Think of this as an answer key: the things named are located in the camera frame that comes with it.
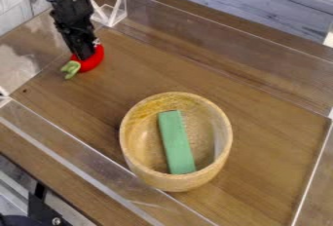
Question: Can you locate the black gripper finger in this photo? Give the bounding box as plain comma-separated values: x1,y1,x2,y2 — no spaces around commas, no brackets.
71,34,95,60
89,32,101,53

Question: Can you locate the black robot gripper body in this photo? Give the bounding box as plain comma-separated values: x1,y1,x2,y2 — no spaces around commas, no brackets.
50,0,94,46

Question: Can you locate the red plush strawberry toy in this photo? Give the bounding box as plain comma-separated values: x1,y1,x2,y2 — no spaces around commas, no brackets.
61,44,105,80

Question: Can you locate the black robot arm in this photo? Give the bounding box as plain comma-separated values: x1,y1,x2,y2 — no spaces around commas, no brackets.
47,0,97,60

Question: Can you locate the light wooden bowl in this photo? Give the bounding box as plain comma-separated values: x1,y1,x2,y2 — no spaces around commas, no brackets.
119,92,233,192

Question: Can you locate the green rectangular block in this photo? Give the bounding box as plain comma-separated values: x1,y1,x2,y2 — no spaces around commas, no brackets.
158,110,197,174

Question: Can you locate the clear acrylic corner bracket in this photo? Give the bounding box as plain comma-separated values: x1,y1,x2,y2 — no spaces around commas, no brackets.
90,0,127,27

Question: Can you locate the clear acrylic tray wall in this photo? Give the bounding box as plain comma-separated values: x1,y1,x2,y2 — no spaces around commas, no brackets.
0,0,333,226

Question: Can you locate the black table clamp mount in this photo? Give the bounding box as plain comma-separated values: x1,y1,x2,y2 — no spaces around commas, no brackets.
0,184,73,226

